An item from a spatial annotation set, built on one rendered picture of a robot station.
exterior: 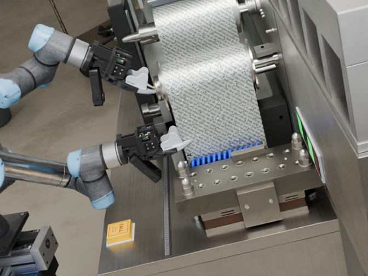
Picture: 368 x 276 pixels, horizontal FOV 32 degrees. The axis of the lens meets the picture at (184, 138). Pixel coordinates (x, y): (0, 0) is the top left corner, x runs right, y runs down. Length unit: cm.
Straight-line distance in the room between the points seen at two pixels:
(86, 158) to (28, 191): 249
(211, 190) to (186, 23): 54
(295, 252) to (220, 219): 22
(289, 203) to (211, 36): 57
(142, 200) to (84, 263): 147
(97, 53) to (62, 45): 10
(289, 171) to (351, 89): 82
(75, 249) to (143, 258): 181
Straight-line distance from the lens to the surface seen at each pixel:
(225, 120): 181
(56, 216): 391
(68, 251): 357
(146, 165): 185
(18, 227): 230
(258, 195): 169
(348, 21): 87
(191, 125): 181
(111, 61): 174
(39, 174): 192
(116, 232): 186
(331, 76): 106
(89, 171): 185
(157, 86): 179
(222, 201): 171
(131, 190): 208
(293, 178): 170
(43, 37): 175
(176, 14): 196
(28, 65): 180
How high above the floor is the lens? 194
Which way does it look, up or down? 27 degrees down
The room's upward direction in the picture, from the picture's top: 17 degrees counter-clockwise
